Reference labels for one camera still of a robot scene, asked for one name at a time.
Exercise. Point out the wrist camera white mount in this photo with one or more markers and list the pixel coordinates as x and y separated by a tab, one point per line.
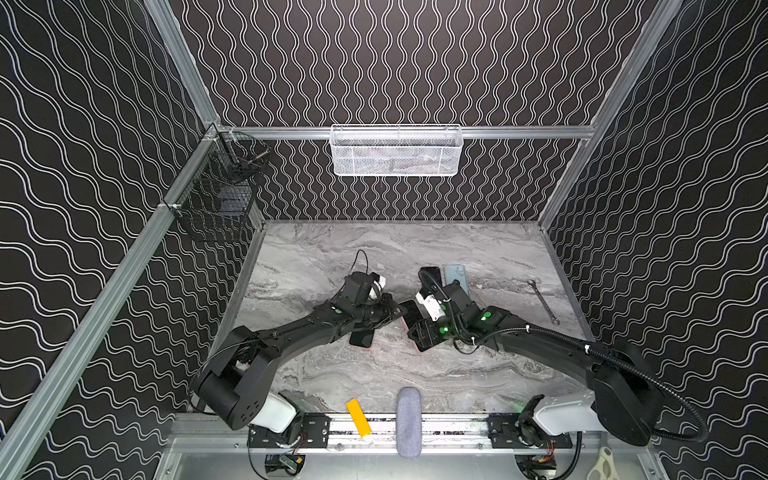
378	283
430	307

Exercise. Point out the aluminium corner frame post right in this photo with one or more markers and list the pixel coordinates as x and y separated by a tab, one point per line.
645	45

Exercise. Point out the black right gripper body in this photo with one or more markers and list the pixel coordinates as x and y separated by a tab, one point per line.
424	324

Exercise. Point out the grey fabric pouch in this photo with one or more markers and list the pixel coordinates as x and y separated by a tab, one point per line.
409	437

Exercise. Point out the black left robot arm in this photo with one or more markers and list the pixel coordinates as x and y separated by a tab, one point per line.
236	380

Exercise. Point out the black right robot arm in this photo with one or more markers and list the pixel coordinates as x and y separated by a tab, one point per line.
625	398

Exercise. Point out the white wire mesh basket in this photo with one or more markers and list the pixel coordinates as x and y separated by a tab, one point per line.
399	155

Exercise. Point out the aluminium left horizontal bar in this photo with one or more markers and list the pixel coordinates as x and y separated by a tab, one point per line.
31	426

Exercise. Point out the white scissors handle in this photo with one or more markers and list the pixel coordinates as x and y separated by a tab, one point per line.
604	467

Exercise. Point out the aluminium back horizontal bar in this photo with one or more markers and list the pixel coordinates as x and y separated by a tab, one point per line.
467	132

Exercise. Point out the light blue phone case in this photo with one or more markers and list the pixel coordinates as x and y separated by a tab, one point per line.
456	273

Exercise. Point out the black phone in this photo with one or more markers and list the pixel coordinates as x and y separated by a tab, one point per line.
411	313
362	338

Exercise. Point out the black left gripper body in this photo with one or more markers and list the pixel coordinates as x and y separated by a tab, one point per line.
390	309

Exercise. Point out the silver combination wrench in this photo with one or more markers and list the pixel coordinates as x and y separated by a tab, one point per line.
553	318

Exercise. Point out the black wire basket left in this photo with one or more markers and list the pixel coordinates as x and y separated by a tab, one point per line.
216	206

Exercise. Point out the yellow flat block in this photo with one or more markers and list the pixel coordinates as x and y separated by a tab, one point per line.
358	417

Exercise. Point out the aluminium corner frame post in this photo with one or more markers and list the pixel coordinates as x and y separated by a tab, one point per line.
178	50
645	45

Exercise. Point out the aluminium corner frame post left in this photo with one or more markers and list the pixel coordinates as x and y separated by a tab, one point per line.
178	50

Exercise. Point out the aluminium horizontal bar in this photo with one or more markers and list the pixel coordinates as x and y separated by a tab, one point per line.
31	426
467	132

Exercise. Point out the black phone taken from case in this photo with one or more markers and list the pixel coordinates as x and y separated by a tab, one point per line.
430	276

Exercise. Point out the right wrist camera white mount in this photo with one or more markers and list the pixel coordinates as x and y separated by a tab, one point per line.
430	307

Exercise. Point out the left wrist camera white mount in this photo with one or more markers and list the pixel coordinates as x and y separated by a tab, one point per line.
378	283

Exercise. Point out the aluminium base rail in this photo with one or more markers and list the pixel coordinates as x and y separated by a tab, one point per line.
441	434

